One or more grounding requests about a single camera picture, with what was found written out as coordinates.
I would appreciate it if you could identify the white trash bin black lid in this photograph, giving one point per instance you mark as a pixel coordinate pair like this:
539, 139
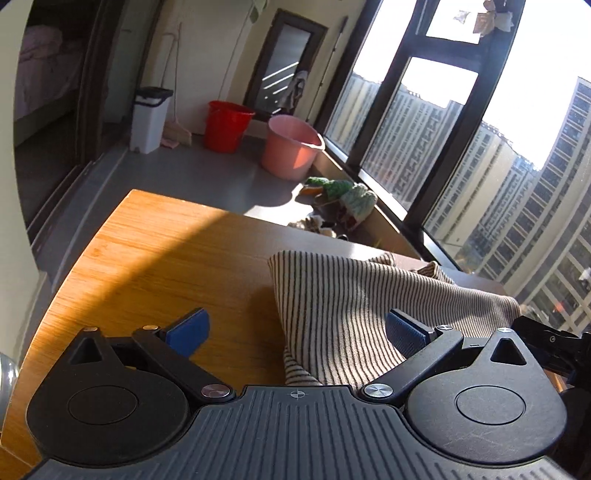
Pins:
149, 114

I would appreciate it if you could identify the broom with wooden handle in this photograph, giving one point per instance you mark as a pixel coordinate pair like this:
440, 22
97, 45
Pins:
174, 133

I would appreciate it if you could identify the light green plush slipper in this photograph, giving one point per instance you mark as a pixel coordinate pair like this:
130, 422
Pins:
356, 205

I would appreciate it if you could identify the red plastic bucket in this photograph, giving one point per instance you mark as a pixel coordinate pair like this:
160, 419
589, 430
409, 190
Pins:
225, 126

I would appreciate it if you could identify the pink plastic bucket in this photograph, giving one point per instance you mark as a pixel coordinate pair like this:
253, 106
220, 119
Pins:
291, 147

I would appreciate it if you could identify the striped beige knit garment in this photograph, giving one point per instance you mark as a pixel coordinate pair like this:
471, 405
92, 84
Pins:
333, 313

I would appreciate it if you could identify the long mop pole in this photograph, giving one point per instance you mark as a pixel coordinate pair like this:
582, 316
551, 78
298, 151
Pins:
335, 44

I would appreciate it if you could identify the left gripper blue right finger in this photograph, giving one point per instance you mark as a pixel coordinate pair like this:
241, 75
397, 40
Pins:
407, 334

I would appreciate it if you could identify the bed with pink bedding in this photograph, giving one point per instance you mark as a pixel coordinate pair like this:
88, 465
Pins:
49, 68

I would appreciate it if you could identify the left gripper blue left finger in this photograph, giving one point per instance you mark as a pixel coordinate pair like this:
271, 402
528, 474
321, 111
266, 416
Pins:
187, 334

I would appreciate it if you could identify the grey cloth on door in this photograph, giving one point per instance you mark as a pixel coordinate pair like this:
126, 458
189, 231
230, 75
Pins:
294, 92

